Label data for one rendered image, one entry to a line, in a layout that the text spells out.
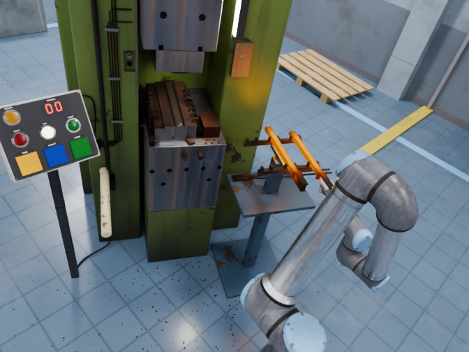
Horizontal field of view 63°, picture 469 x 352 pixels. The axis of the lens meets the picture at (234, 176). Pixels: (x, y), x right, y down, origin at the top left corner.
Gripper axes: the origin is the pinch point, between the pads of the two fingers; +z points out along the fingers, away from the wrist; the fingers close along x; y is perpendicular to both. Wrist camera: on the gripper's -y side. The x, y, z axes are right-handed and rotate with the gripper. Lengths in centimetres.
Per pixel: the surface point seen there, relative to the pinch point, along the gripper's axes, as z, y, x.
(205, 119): 47, -3, -44
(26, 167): 19, -5, -122
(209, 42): 41, -45, -49
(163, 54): 42, -39, -67
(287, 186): 22.5, 26.4, -1.5
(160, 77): 89, -3, -59
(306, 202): 9.0, 26.4, 3.9
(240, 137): 53, 15, -20
